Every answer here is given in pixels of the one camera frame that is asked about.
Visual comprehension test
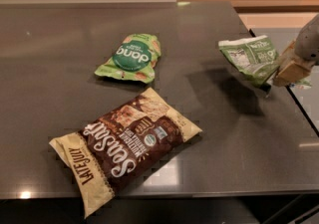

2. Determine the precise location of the green Dang snack bag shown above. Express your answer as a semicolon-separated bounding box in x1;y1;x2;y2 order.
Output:
95;34;161;84

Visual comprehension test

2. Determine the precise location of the adjacent grey side table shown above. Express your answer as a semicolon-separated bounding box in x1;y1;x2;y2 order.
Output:
249;26;319;134

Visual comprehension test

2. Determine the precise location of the brown Late July chip bag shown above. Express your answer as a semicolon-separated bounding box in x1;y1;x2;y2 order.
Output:
50;89;201;216

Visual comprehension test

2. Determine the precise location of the green jalapeno chip bag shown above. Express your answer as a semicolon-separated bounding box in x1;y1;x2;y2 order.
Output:
217;34;313;91

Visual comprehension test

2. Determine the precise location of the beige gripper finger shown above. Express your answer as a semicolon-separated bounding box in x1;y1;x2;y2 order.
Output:
273;41;315;87

